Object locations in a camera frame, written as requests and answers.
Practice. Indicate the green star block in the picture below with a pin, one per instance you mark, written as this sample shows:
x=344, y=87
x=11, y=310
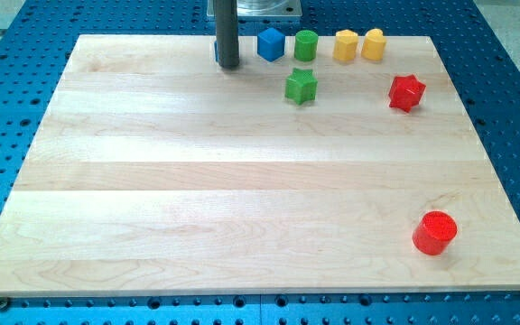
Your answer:
x=301, y=86

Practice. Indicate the red star block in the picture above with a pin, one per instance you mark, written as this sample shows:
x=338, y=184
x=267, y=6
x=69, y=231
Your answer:
x=406, y=92

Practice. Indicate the light wooden board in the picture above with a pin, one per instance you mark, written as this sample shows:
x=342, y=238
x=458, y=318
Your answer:
x=155, y=172

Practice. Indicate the blue cube block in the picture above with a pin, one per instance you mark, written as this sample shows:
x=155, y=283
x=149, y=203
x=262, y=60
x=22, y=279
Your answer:
x=270, y=44

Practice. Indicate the green cylinder block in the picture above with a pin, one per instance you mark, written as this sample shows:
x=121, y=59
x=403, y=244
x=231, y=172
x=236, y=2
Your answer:
x=305, y=45

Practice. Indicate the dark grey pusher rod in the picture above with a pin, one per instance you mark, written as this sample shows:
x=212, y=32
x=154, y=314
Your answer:
x=227, y=45

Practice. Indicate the yellow pentagon block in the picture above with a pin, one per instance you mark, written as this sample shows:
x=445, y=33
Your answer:
x=345, y=46

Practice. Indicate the yellow heart block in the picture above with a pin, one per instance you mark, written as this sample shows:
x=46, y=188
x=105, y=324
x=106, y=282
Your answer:
x=374, y=45

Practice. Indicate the red cylinder block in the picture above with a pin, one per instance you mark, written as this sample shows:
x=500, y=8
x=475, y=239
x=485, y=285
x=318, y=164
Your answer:
x=434, y=232

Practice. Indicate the blue perforated table plate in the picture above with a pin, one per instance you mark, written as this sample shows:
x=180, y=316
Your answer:
x=479, y=45

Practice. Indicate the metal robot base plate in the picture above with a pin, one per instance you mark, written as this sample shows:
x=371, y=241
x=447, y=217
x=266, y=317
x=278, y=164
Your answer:
x=277, y=9

